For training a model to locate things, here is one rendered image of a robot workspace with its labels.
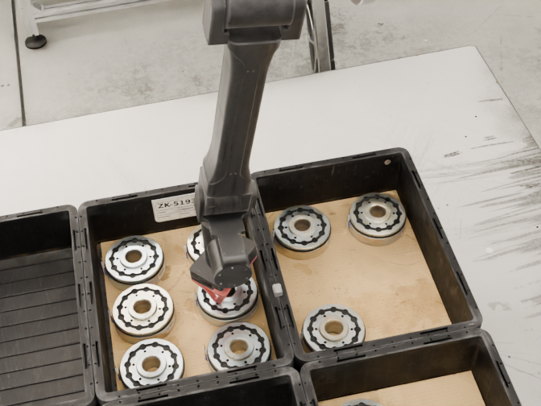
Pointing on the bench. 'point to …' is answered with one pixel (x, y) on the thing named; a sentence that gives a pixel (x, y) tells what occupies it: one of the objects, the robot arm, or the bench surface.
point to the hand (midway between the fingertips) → (226, 287)
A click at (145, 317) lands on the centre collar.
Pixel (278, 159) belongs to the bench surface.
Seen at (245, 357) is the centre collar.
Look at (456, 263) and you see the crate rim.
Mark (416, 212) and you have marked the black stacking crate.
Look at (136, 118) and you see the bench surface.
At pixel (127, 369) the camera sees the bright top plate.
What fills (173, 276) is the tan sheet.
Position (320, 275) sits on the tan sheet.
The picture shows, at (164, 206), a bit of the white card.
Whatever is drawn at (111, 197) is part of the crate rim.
